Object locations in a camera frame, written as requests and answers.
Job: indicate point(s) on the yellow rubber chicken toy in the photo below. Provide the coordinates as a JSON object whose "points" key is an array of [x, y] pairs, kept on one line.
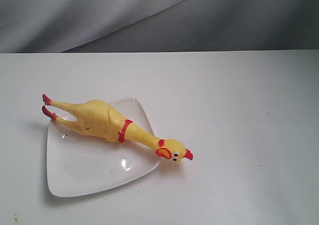
{"points": [[98, 119]]}

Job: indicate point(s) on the white square plate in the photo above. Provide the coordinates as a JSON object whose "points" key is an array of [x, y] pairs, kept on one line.
{"points": [[80, 165]]}

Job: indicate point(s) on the grey backdrop cloth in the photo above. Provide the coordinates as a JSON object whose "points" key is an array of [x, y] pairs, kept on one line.
{"points": [[87, 26]]}

